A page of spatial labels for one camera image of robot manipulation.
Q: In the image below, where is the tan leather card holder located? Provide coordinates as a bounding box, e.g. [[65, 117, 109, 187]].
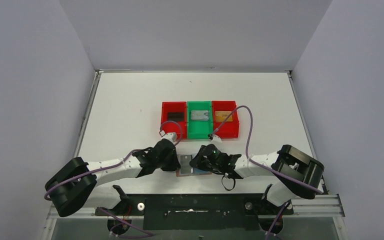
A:
[[176, 153, 211, 177]]

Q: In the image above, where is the red plastic bin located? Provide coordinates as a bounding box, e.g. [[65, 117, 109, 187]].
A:
[[211, 100, 240, 139], [160, 101, 188, 139]]

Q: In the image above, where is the green plastic bin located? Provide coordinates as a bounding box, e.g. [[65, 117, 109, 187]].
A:
[[186, 101, 213, 140]]

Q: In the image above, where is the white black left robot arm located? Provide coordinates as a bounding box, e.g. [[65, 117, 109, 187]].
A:
[[44, 138, 180, 217]]

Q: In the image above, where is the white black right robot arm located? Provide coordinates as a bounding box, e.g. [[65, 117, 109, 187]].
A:
[[189, 144, 325, 207]]

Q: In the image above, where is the silver card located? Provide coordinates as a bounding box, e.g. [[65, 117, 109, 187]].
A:
[[189, 110, 210, 121]]

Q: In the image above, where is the gold card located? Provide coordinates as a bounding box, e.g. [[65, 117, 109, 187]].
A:
[[214, 110, 233, 123]]

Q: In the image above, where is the black strap loop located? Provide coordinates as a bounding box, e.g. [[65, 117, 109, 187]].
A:
[[221, 174, 237, 192]]

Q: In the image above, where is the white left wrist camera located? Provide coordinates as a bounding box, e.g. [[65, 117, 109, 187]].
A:
[[159, 130, 178, 144]]

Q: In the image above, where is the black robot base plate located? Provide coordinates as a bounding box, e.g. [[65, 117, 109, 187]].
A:
[[95, 193, 281, 231]]

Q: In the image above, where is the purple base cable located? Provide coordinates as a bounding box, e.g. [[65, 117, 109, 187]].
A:
[[97, 206, 156, 239]]

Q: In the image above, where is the aluminium table edge rail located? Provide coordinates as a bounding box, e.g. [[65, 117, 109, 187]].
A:
[[72, 69, 104, 159]]

